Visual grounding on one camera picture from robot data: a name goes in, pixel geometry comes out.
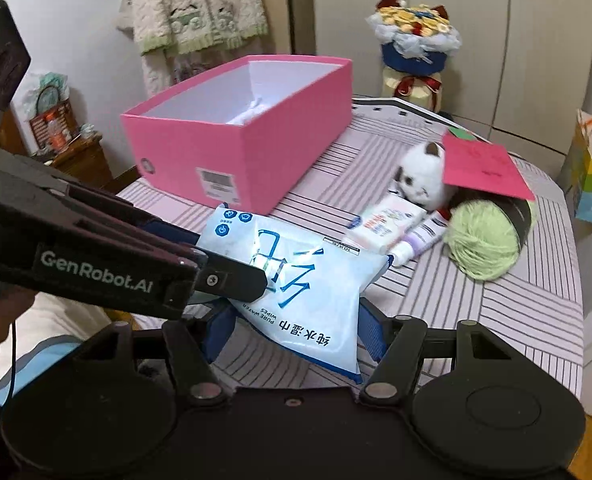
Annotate black cable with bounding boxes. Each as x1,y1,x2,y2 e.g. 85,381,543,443
6,317,19,406

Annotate pink cardboard box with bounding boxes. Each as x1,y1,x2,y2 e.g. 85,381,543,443
120,55,353,216

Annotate green yarn ball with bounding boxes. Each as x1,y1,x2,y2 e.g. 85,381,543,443
443,194,534,281

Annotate pink paper card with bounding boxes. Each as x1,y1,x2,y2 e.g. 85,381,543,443
441,132,537,202

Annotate small white carton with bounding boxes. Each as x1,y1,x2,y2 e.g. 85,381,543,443
345,194,427,255

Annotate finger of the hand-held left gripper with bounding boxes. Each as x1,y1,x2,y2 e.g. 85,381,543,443
193,252,268,303
140,217,202,251

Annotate white round plush toy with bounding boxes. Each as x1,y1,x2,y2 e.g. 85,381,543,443
388,141,452,211

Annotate crochet flower bouquet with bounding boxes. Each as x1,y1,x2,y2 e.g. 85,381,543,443
366,0,463,113

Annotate floral hanging garment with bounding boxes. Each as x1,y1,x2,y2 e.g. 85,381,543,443
141,42,262,100

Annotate cream fluffy hanging jacket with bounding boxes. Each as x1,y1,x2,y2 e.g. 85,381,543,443
117,0,269,58

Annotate white and blue cloth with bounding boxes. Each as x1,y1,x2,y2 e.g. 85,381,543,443
0,290,142,406

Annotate striped bed sheet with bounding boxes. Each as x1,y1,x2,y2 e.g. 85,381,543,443
113,94,584,396

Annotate blue wet wipes pack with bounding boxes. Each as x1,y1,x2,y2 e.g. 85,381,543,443
196,204,394,385

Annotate white purple cream tube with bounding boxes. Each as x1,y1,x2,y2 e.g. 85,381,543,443
388,209,452,267

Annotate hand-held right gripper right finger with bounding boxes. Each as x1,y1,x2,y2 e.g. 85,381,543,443
357,300,514,406

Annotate wicker bag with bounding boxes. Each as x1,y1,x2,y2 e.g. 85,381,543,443
13,72,79,153

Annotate wooden nightstand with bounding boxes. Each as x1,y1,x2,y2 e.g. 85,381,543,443
0,110,114,191

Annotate grey wardrobe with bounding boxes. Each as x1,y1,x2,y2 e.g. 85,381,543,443
276,0,592,181

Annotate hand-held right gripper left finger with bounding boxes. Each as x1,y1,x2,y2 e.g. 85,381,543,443
73,305,237,406

